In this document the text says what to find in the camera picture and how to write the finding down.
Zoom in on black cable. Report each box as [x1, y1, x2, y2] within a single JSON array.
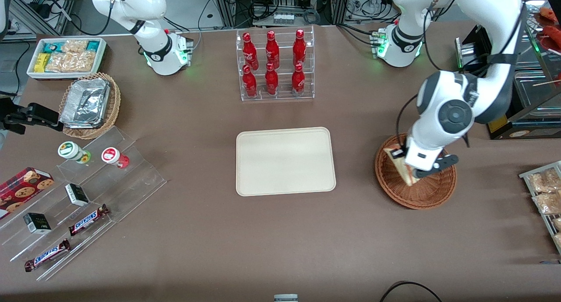
[[379, 281, 444, 302]]

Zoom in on red cola bottle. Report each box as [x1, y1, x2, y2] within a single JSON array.
[[264, 63, 280, 96], [292, 29, 307, 68], [242, 64, 258, 98], [265, 30, 281, 70], [242, 32, 259, 71], [291, 63, 306, 97]]

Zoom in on yellow snack packet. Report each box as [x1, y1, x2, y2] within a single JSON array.
[[34, 53, 51, 74]]

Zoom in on clear bagged pastry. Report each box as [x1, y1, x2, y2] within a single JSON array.
[[527, 168, 561, 193], [532, 191, 561, 215]]

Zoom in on clear acrylic bottle rack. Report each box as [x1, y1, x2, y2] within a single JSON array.
[[236, 25, 315, 102]]

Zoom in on white rectangular snack bin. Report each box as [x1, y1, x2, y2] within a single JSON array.
[[27, 37, 107, 80]]

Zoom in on round brown wicker basket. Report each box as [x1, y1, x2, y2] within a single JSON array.
[[375, 133, 457, 210]]

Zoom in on oval light wicker basket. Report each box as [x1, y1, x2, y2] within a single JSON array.
[[59, 72, 121, 140]]

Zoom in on Snickers chocolate bar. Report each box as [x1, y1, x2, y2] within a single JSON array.
[[68, 204, 110, 237], [24, 238, 71, 273]]

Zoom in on clear acrylic stepped shelf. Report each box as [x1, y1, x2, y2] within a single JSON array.
[[0, 126, 167, 281]]

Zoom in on small black carton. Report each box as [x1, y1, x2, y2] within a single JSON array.
[[65, 183, 90, 207], [23, 212, 52, 235]]

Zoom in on red-lidded white cup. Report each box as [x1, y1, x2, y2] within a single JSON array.
[[101, 147, 130, 169]]

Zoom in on stacked aluminium foil trays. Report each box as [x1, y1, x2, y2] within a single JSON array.
[[60, 78, 111, 129]]

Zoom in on triangular sandwich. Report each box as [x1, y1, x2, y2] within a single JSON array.
[[383, 146, 418, 187]]

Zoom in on beige plastic tray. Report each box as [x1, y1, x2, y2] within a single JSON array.
[[236, 127, 337, 197]]

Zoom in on green-lidded white cup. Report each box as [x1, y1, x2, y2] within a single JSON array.
[[57, 141, 92, 164]]

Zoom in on tray of bagged snacks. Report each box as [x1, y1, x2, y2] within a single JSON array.
[[519, 160, 561, 255]]

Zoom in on red tartan cookie box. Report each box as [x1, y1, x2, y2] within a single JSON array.
[[0, 167, 55, 220]]

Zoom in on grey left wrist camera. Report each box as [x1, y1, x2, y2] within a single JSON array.
[[413, 155, 459, 180]]

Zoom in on clear cracker bag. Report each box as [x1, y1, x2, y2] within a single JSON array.
[[61, 39, 89, 54], [45, 52, 71, 73], [68, 51, 96, 73]]

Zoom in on black hot food display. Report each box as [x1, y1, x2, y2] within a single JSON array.
[[455, 0, 561, 140]]

